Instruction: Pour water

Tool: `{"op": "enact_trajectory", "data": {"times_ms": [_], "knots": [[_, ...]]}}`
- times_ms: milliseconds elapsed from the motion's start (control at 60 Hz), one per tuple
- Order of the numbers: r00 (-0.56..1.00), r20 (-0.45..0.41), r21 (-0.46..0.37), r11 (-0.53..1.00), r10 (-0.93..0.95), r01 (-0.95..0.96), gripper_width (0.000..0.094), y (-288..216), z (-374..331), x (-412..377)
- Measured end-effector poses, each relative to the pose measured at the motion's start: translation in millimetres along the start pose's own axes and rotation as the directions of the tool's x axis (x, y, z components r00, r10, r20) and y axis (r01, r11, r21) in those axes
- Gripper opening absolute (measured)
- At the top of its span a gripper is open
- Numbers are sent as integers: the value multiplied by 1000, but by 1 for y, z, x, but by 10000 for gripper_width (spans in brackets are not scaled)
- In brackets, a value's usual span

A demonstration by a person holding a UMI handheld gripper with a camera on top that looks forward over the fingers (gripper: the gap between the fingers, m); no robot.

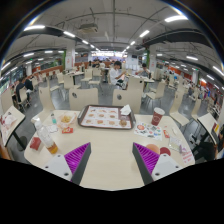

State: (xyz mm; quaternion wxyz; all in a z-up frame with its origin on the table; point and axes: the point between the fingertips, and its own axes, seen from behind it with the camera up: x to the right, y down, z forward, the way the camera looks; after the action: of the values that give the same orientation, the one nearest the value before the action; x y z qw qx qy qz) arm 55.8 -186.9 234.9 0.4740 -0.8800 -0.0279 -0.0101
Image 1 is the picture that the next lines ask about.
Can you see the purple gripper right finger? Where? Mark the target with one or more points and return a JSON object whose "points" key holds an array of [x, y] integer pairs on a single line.
{"points": [[153, 166]]}

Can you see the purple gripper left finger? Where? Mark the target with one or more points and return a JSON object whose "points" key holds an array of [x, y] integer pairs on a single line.
{"points": [[70, 166]]}

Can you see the round orange and red lids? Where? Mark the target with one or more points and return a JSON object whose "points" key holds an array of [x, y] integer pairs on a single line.
{"points": [[158, 150]]}

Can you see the printed paper placemat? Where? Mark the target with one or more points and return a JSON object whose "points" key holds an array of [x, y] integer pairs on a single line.
{"points": [[148, 130]]}

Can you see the red sauce packet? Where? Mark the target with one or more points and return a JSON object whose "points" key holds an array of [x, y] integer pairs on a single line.
{"points": [[67, 130]]}

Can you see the fries in clear bag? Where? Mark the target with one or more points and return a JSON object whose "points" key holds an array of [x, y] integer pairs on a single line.
{"points": [[66, 119]]}

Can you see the clear plastic bottle orange liquid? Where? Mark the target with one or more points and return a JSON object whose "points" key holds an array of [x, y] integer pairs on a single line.
{"points": [[45, 137]]}

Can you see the small red packet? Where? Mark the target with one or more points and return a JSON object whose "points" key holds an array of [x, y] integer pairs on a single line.
{"points": [[35, 143]]}

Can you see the small blue-capped bottle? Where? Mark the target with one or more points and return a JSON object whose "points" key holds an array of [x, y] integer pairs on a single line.
{"points": [[53, 118]]}

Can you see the red paper cup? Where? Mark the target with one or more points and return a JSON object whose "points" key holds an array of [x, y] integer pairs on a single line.
{"points": [[157, 115]]}

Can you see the white crumpled napkin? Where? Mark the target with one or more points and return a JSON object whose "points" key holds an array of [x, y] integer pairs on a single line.
{"points": [[126, 110]]}

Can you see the brown food tray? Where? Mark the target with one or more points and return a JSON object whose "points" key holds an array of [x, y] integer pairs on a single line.
{"points": [[106, 117]]}

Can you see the light wooden chair left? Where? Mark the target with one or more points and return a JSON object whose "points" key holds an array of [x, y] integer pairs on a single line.
{"points": [[79, 98]]}

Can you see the light wooden chair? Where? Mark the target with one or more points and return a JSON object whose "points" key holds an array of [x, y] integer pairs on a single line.
{"points": [[79, 98], [127, 97]]}

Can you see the light wooden chair right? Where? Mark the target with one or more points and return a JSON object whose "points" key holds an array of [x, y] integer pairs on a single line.
{"points": [[127, 97]]}

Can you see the side table left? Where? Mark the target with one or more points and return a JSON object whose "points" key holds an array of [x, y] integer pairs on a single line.
{"points": [[11, 120]]}

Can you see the person in white shirt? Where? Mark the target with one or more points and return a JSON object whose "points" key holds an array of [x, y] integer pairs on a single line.
{"points": [[115, 75]]}

